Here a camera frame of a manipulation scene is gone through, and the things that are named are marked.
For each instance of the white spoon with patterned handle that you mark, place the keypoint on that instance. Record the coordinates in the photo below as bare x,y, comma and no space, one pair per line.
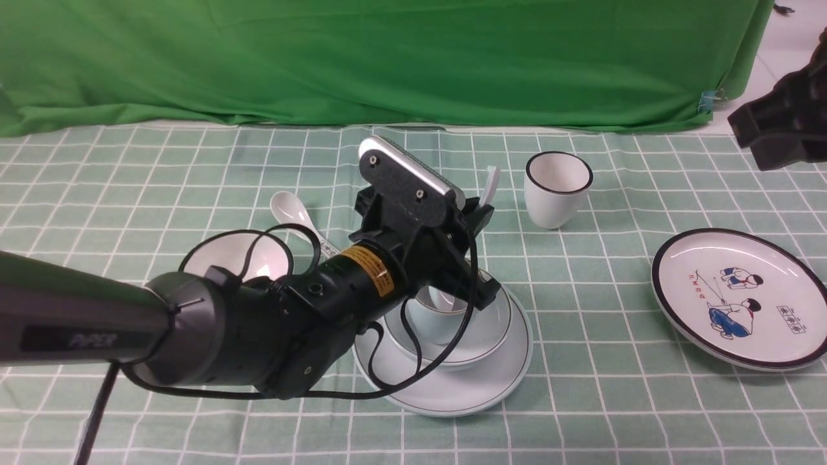
286,207

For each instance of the pale blue cup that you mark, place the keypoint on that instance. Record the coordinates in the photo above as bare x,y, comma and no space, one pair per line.
435,315

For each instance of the pale blue-rimmed bowl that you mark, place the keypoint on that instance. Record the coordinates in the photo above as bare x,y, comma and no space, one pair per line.
486,331

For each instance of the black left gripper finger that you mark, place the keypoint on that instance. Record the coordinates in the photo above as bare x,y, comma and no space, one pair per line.
475,283
476,215

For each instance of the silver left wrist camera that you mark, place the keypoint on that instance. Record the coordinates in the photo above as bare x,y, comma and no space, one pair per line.
417,189

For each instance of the plain white ceramic spoon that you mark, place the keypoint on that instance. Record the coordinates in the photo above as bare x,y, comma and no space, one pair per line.
490,185

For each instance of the black-rimmed white bowl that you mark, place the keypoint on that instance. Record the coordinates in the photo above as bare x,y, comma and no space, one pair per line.
245,253

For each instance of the blue clip on backdrop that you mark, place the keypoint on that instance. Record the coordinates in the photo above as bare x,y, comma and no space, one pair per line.
706,103

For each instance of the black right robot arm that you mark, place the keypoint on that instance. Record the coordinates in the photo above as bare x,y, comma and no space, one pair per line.
787,125

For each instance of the black-rimmed illustrated plate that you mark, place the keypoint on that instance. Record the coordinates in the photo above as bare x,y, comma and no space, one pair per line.
741,298

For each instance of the pale blue plate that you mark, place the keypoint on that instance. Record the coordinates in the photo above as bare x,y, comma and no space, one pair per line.
461,392

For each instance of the black-rimmed white cup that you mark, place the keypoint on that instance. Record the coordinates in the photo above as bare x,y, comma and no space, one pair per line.
556,184

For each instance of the green backdrop cloth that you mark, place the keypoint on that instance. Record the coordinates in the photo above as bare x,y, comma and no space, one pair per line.
617,66

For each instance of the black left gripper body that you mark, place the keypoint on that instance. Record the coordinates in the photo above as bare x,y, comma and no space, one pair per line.
417,254

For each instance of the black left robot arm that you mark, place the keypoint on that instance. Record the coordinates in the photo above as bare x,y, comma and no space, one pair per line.
223,337

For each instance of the green checkered tablecloth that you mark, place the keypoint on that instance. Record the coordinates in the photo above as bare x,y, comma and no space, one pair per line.
610,380

